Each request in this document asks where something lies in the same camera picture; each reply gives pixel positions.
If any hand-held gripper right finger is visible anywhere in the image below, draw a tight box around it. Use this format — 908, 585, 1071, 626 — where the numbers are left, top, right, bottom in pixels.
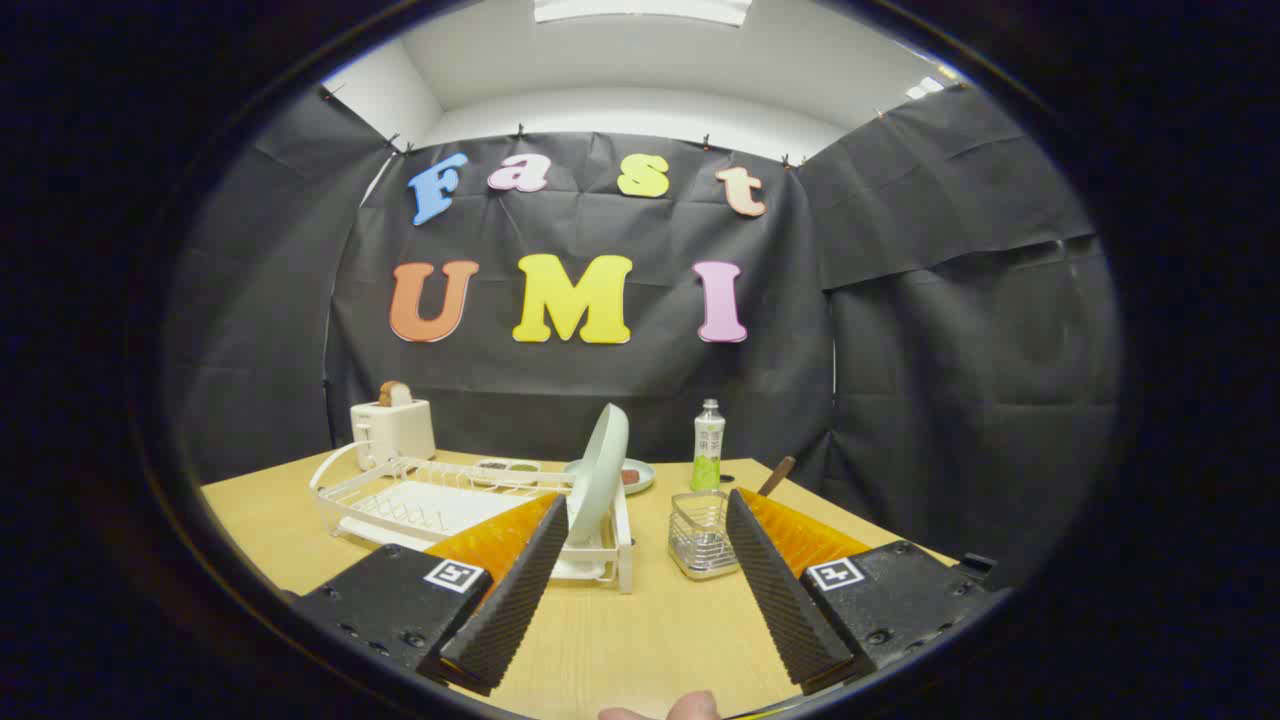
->
725, 488, 1002, 697

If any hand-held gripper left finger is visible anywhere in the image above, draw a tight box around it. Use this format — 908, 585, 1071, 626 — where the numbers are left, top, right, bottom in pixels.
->
290, 492, 571, 698

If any metal wire basket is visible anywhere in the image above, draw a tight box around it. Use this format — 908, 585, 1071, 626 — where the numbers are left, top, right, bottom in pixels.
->
668, 490, 743, 581

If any white wire dish rack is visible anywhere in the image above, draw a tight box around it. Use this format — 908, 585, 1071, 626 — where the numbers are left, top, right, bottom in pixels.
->
309, 442, 635, 595

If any pale green plate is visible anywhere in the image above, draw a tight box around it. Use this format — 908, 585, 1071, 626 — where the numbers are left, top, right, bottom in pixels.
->
566, 403, 631, 546

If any small two-part sauce dish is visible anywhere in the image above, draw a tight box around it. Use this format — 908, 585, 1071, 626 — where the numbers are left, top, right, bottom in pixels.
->
473, 458, 542, 488

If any green plate with sausages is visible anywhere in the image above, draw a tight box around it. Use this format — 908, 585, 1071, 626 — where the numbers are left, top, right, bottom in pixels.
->
563, 458, 657, 496

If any green drink bottle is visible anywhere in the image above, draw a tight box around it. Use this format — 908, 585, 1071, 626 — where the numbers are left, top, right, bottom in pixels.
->
691, 399, 726, 493

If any white toaster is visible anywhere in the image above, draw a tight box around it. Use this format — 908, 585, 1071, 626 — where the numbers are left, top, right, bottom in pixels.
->
350, 398, 437, 471

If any black backdrop cloth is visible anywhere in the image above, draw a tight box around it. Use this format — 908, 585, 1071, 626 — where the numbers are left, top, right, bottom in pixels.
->
165, 85, 1121, 591

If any ceiling light panel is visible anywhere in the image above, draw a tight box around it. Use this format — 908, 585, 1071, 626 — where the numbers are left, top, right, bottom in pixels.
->
533, 0, 753, 27

